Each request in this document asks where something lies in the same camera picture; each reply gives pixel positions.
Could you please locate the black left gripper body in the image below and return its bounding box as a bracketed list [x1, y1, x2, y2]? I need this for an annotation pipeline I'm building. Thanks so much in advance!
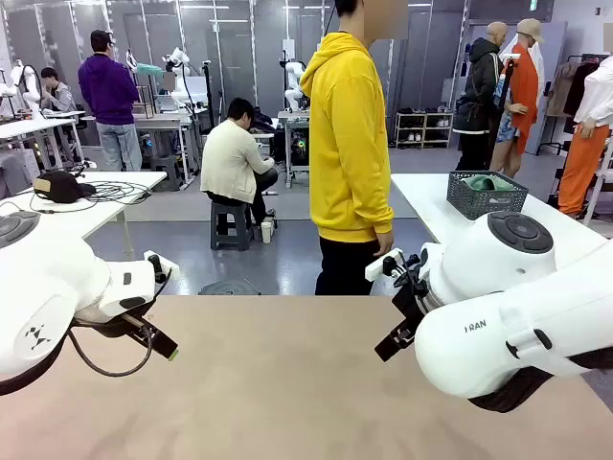
[70, 311, 150, 340]

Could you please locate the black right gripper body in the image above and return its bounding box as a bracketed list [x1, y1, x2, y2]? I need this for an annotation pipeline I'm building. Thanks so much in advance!
[391, 275, 432, 334]

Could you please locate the person's right forearm yellow sleeve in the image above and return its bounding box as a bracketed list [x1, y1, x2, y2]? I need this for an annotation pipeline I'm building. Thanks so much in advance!
[361, 181, 396, 237]

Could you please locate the white side table with basket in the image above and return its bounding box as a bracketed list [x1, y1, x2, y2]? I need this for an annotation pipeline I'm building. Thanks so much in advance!
[389, 172, 610, 246]

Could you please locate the grey plastic mesh basket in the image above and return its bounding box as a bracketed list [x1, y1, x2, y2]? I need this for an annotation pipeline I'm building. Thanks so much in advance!
[445, 170, 530, 222]

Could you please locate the person's right hand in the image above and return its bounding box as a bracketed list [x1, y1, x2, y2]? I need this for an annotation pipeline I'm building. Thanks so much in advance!
[375, 228, 396, 257]

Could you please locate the grey round floor base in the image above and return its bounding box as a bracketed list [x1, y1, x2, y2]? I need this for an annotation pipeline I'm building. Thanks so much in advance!
[196, 278, 262, 297]

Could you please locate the grey plastic stool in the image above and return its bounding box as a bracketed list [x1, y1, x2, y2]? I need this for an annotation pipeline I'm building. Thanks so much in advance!
[209, 200, 256, 252]

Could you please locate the sage green towel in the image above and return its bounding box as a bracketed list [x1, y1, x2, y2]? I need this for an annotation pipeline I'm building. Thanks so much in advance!
[465, 174, 518, 192]

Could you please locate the black cap with tan patch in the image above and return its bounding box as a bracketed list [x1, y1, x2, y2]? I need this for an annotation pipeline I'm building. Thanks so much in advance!
[33, 170, 98, 205]

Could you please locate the person in yellow hoodie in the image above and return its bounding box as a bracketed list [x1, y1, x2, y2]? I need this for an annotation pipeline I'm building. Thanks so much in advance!
[299, 0, 411, 296]

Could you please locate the white shoe rack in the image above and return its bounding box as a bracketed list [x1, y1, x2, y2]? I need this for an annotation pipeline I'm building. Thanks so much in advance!
[394, 108, 455, 150]

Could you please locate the seated person in cream jacket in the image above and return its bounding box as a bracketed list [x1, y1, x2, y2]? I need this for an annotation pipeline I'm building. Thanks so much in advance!
[199, 97, 281, 227]

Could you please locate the equipment cart with computer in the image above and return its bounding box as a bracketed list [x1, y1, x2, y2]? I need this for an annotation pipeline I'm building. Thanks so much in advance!
[277, 108, 313, 190]

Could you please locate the grey background workbench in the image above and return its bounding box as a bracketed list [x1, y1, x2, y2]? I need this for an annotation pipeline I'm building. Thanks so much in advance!
[81, 110, 203, 187]

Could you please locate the white background workbench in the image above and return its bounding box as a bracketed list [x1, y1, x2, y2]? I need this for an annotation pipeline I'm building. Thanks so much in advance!
[0, 110, 87, 173]

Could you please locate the mannequin in dark jacket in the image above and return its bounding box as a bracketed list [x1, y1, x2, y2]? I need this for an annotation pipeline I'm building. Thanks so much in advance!
[451, 21, 509, 173]

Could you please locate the person in purple hoodie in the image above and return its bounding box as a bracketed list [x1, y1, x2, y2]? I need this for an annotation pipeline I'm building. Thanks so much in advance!
[77, 29, 144, 173]

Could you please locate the seated person in grey top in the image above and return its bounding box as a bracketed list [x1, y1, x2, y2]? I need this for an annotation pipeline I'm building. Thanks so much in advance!
[39, 66, 79, 114]

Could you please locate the mannequin in orange garment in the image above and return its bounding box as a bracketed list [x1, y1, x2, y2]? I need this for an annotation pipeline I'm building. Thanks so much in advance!
[488, 17, 548, 179]

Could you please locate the clothes rack with dark garments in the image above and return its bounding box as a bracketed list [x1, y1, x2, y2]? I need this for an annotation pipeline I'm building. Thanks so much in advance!
[544, 53, 601, 157]

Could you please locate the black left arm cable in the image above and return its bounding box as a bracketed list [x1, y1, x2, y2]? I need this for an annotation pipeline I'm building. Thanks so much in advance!
[68, 328, 155, 379]

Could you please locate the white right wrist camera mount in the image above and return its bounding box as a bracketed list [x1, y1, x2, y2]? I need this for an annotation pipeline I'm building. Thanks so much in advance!
[364, 247, 422, 288]

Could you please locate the white side table with cables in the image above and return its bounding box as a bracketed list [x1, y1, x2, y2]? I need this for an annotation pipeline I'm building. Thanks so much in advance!
[0, 170, 169, 263]

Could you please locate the black cable bundle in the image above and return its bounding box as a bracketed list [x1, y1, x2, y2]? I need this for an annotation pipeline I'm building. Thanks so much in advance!
[0, 178, 155, 217]

